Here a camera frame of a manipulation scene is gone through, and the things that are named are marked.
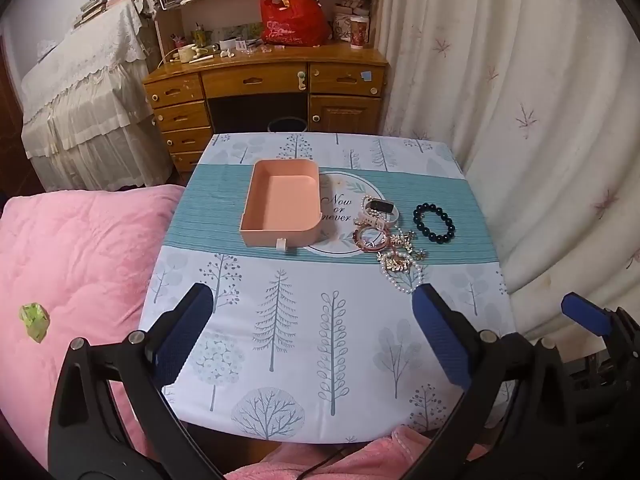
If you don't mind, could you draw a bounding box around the floral paper cup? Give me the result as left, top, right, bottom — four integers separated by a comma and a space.
349, 15, 371, 50

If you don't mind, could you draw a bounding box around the pink fleece clothing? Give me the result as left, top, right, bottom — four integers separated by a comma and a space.
225, 425, 441, 480

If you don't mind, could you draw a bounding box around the green paper piece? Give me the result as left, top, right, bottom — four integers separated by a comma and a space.
19, 302, 51, 345

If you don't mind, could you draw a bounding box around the white wrist watch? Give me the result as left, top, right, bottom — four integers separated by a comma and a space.
356, 199, 400, 228

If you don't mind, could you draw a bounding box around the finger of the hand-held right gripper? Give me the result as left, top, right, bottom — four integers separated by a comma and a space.
561, 292, 626, 346

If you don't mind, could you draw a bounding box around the cream floral curtain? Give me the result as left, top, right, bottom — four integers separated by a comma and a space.
375, 0, 640, 361

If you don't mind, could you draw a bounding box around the tree print tablecloth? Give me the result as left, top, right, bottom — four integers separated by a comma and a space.
137, 132, 518, 446

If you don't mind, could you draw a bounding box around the red plastic bag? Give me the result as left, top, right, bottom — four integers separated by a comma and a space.
258, 0, 332, 47

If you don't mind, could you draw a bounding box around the pink plastic box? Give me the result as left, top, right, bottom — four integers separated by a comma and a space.
239, 159, 323, 253

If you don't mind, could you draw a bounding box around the long pearl necklace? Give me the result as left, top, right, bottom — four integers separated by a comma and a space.
380, 255, 426, 295

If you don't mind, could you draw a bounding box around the red bead bracelet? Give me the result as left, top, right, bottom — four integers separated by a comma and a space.
354, 225, 391, 255

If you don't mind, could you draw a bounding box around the wooden desk with hutch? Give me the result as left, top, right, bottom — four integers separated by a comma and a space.
142, 0, 391, 186

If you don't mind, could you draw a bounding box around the stack of books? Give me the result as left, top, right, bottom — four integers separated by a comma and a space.
75, 0, 147, 28

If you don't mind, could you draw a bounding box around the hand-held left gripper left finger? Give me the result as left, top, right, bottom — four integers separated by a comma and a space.
47, 282, 226, 480

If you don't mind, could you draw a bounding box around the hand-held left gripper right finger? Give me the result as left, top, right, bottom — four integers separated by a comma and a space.
400, 282, 596, 480

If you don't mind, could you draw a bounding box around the white lace furniture cover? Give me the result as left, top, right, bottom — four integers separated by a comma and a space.
20, 0, 173, 193

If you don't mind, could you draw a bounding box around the black bead bracelet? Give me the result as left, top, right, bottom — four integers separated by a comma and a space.
413, 202, 457, 245

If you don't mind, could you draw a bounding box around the pink fleece blanket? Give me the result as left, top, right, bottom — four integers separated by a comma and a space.
0, 184, 187, 463

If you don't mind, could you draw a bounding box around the dark trash bin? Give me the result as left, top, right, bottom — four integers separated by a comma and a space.
267, 117, 307, 134

